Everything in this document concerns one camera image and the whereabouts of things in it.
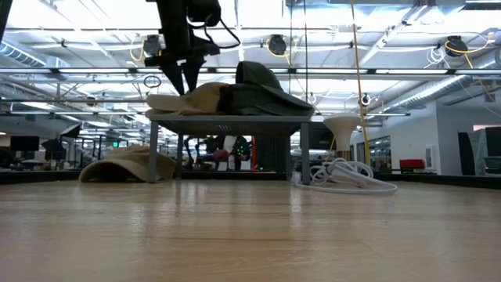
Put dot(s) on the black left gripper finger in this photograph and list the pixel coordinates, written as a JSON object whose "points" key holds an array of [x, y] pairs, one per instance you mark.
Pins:
{"points": [[193, 72], [174, 76]]}

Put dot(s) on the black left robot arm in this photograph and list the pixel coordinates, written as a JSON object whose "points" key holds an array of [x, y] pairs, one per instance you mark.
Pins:
{"points": [[3, 15]]}

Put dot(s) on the grey perforated metal shelf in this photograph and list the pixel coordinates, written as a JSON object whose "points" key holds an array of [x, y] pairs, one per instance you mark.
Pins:
{"points": [[227, 118]]}

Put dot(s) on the person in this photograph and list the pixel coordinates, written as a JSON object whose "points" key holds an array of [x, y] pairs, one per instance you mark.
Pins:
{"points": [[229, 145]]}

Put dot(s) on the long ceiling light bar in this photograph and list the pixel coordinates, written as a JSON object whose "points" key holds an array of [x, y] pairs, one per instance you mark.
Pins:
{"points": [[352, 71]]}

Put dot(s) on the red cart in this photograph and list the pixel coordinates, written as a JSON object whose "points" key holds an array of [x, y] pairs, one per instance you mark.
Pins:
{"points": [[411, 163]]}

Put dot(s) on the black partition panel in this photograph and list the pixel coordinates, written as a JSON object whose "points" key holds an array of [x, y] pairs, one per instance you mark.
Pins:
{"points": [[466, 152]]}

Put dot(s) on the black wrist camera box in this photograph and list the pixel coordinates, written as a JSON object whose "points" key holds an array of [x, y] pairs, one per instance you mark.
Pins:
{"points": [[205, 11]]}

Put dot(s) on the silver ceiling air duct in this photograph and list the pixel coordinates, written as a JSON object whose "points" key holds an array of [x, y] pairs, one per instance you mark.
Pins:
{"points": [[430, 92]]}

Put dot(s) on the black table edge rail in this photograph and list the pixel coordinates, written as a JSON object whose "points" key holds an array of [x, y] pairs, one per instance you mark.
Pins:
{"points": [[450, 180]]}

